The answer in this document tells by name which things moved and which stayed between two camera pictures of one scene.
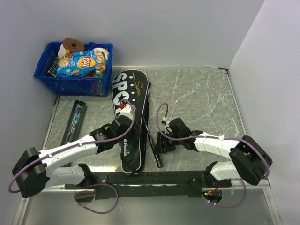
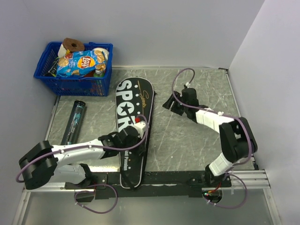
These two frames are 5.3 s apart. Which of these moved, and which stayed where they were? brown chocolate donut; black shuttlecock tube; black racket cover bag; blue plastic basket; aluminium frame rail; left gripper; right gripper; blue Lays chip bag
Moved: left gripper; black racket cover bag; right gripper
Stayed: blue plastic basket; blue Lays chip bag; brown chocolate donut; black shuttlecock tube; aluminium frame rail
